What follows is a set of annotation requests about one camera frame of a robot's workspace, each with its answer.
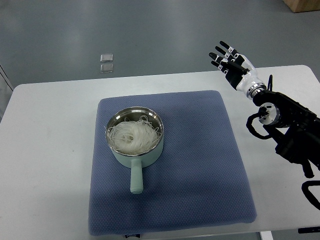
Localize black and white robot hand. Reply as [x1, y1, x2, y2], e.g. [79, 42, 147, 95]
[209, 41, 267, 100]

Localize white vermicelli nest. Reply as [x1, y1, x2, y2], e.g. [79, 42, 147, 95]
[106, 115, 162, 155]

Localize mint green steel pot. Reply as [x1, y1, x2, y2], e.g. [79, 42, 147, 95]
[105, 106, 164, 194]

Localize wooden box corner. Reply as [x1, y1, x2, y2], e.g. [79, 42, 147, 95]
[283, 0, 320, 13]

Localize blue quilted mat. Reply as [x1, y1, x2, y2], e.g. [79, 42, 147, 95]
[88, 90, 257, 236]

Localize upper metal floor plate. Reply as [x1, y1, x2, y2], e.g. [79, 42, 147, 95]
[100, 53, 114, 63]

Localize black table control panel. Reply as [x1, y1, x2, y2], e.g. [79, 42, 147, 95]
[298, 226, 320, 234]

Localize person in white clothing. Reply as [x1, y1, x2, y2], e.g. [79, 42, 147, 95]
[0, 66, 14, 114]

